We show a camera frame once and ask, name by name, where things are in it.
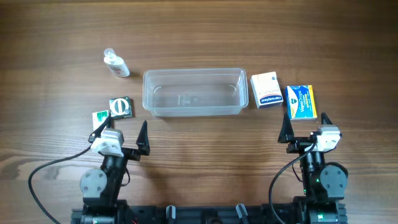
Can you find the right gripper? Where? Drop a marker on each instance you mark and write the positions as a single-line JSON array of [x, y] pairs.
[[302, 144]]

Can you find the white green flat box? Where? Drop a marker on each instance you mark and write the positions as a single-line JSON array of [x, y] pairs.
[[98, 118]]

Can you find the dark green round-logo box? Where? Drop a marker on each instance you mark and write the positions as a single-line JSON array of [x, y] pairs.
[[121, 107]]

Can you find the clear plastic container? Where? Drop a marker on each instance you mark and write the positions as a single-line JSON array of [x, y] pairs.
[[195, 92]]

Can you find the white sanitizer bottle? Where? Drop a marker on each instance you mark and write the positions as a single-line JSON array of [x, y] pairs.
[[116, 64]]

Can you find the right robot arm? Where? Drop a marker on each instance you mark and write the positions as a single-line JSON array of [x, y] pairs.
[[324, 183]]

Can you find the white Hansaplast plaster box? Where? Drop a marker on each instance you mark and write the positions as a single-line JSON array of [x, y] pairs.
[[266, 90]]

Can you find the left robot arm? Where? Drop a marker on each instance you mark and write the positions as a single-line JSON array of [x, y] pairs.
[[101, 187]]

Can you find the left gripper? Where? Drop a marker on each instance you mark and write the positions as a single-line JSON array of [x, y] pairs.
[[130, 152]]

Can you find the blue yellow VapoDrops box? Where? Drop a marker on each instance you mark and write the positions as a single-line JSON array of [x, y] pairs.
[[300, 102]]

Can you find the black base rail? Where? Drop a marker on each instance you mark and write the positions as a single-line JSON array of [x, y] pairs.
[[288, 213]]

